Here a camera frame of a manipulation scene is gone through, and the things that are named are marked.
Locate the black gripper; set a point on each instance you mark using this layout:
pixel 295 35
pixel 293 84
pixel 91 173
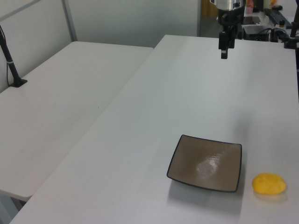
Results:
pixel 230 18

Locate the yellow potato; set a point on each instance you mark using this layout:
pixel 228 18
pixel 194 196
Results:
pixel 268 183

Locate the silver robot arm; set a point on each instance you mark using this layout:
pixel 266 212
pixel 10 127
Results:
pixel 227 4

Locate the brown square ceramic plate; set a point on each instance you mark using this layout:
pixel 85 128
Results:
pixel 205 163

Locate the black electronics box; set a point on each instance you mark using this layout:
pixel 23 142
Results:
pixel 255 32

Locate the black flat laptop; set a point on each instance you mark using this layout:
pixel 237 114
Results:
pixel 251 20

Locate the black keyboard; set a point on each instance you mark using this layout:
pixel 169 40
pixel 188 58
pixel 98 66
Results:
pixel 278 16

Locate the black clamp stand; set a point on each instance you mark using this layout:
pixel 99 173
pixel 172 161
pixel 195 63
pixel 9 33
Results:
pixel 292 37

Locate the white side table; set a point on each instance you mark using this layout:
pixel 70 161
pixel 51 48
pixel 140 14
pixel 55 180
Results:
pixel 51 98

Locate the grey partition frame post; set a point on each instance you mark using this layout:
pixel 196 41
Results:
pixel 69 21

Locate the black camera pole with base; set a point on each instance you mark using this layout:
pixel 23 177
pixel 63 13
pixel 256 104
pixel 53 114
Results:
pixel 10 63

